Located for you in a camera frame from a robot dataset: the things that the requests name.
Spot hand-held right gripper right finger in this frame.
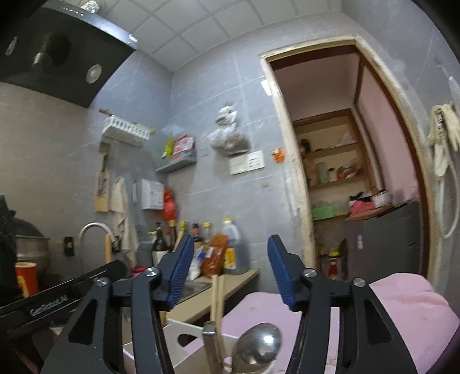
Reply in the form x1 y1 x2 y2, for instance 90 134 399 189
267 234 419 374

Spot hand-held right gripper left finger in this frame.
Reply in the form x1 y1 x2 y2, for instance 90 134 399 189
39 234 195 374

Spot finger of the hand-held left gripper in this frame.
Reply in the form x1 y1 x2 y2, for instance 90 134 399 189
74 260 127 285

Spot wooden chopstick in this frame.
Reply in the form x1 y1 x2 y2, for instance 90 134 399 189
209 275 221 360
216 274 227 360

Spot white utensil holder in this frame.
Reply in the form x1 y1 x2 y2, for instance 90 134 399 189
122 318 288 374

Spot metal spoon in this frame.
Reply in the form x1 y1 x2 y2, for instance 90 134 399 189
230 323 281 374

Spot steel utensil handle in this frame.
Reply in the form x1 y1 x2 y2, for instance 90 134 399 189
202 322 225 374

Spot white blue packet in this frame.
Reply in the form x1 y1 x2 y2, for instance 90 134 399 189
187 246 211 281

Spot steel sink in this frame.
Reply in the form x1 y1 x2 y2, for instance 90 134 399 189
180 280 212 303

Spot dark bottle with white label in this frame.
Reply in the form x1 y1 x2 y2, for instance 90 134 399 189
152 222 169 267

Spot red cup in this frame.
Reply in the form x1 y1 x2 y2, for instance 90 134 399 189
15 262 39 298

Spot soy sauce bottle red label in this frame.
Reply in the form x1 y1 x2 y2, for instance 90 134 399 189
167 220 178 252

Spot grey plastic container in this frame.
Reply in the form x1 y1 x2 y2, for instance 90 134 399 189
138 240 155 268

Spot orange red packet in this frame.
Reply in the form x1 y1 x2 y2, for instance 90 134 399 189
200 234 229 277

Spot chrome faucet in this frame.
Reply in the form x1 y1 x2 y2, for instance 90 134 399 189
78 222 119 267

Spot hanging beige towel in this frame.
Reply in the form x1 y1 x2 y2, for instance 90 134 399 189
110 176 139 257

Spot red plastic bag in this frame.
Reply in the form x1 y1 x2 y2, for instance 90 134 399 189
162 190 178 221

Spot steel pot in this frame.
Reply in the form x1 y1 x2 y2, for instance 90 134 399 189
14 217 51 277

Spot hanging wooden board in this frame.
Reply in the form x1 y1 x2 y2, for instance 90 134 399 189
94 171 109 213

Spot green box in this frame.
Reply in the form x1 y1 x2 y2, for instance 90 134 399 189
311 206 336 221

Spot pink folded rag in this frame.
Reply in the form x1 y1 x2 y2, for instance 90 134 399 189
350 200 374 216

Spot wooden shelf unit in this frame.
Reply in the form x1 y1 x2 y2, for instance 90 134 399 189
293 110 382 274

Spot grey fridge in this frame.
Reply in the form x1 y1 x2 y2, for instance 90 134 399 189
345 201 421 285

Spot red packets on shelf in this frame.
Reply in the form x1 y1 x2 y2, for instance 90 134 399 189
336 165 363 180

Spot pink cloth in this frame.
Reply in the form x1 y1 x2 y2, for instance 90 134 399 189
176 272 448 374

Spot red white packet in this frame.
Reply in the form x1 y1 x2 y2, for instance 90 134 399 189
172 135 195 155

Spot white enamel pot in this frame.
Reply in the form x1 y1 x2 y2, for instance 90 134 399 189
372 190 392 208

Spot clear bag of dried goods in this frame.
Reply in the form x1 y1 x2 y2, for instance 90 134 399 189
209 122 251 157

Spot white plastic bag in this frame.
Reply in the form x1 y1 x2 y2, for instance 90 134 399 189
332 131 360 148

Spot small clear hanging bag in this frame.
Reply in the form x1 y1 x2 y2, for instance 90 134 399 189
216 104 238 126

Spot black range hood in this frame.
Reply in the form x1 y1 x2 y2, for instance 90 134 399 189
0 0 139 108

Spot cream rubber gloves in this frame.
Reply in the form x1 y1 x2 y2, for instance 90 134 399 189
428 102 460 177

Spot white wall box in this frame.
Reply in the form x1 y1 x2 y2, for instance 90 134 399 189
141 179 165 210

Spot wooden door frame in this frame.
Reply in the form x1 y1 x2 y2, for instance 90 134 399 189
259 34 442 288

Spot grey wall shelf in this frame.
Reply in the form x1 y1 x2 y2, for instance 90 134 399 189
156 149 198 173

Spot white wall socket panel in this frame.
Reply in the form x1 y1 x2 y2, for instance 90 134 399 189
229 151 265 175

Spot white wall basket rack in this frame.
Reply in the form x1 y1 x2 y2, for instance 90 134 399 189
101 115 151 146

